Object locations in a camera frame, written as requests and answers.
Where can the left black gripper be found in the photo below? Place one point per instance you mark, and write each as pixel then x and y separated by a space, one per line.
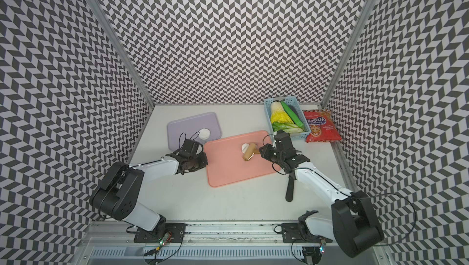
pixel 203 157

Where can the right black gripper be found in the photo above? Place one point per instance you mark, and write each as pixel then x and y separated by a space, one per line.
pixel 265 154

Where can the wooden dough roller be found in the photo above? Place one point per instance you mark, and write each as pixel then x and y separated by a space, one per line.
pixel 251 151

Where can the white dough piece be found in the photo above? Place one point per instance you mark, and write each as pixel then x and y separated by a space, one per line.
pixel 244 147

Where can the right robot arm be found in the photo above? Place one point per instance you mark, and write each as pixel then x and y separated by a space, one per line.
pixel 353 223

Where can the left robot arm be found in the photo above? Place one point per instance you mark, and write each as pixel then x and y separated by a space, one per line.
pixel 117 194

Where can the round white dough disc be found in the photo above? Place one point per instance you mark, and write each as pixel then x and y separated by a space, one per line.
pixel 204 134

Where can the green lettuce leaf toy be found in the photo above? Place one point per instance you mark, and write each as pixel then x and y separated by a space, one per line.
pixel 290 128

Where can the lavender tray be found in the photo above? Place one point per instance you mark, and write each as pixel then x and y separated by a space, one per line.
pixel 189 128

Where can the green cucumber toy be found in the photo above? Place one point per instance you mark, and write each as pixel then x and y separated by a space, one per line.
pixel 293 116

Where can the yellow napa cabbage toy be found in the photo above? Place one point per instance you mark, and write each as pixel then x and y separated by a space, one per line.
pixel 278 114

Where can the red snack bag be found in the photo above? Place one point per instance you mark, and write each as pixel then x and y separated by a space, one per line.
pixel 321 126

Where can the light blue plastic basket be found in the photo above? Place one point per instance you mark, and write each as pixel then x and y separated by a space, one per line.
pixel 295 106

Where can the black handled scraper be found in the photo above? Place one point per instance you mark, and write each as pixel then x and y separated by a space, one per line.
pixel 289 196

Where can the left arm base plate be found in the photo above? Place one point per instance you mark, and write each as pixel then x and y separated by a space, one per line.
pixel 176 230

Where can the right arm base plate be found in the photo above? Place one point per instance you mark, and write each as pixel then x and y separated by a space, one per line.
pixel 293 232

